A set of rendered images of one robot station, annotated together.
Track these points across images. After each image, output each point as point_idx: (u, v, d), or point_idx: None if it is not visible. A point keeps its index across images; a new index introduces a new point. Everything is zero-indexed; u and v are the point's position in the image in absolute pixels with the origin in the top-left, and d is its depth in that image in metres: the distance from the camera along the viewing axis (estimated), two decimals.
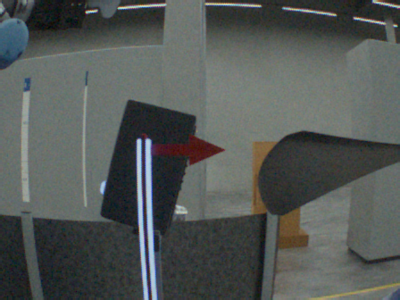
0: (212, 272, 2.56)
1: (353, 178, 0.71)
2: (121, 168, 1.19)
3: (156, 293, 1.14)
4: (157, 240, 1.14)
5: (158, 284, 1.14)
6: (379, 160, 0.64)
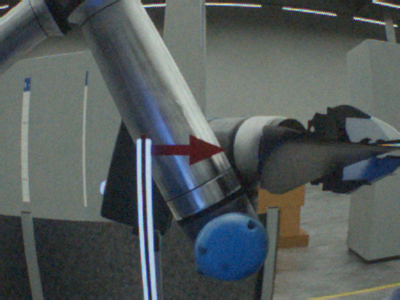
0: None
1: (352, 162, 0.71)
2: (121, 168, 1.19)
3: (156, 293, 1.14)
4: (157, 240, 1.14)
5: (158, 284, 1.14)
6: (379, 152, 0.64)
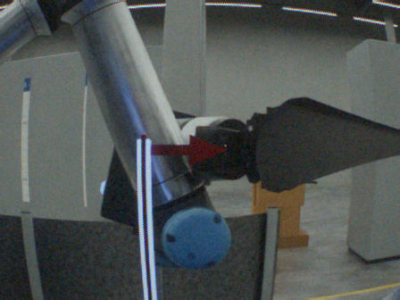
0: (212, 272, 2.56)
1: (351, 163, 0.71)
2: (121, 168, 1.19)
3: (156, 293, 1.14)
4: None
5: (158, 284, 1.14)
6: (379, 146, 0.64)
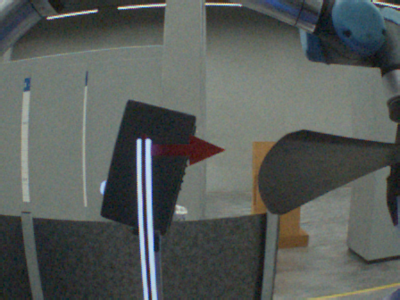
0: (212, 272, 2.56)
1: None
2: (121, 168, 1.19)
3: (156, 293, 1.14)
4: (157, 240, 1.14)
5: (158, 284, 1.14)
6: None
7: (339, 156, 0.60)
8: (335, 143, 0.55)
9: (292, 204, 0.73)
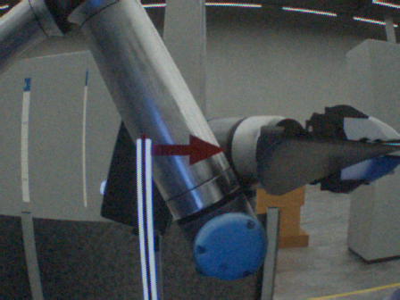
0: None
1: None
2: (121, 168, 1.19)
3: (156, 293, 1.14)
4: (157, 240, 1.14)
5: (158, 284, 1.14)
6: None
7: (339, 152, 0.60)
8: (336, 144, 0.55)
9: (290, 187, 0.73)
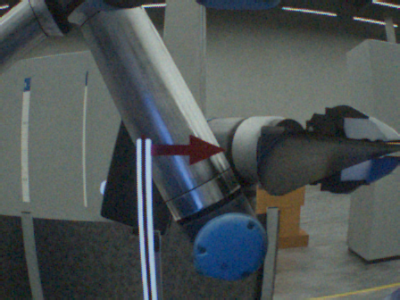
0: None
1: None
2: (121, 168, 1.19)
3: (156, 293, 1.14)
4: (157, 240, 1.14)
5: (158, 284, 1.14)
6: None
7: (339, 151, 0.60)
8: (335, 142, 0.55)
9: (290, 187, 0.74)
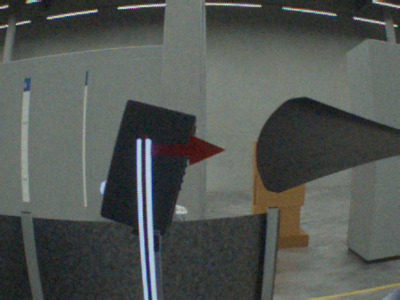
0: (212, 272, 2.56)
1: None
2: (121, 168, 1.19)
3: (156, 293, 1.14)
4: (157, 240, 1.14)
5: (158, 284, 1.14)
6: None
7: (339, 134, 0.60)
8: (336, 116, 0.55)
9: (287, 183, 0.73)
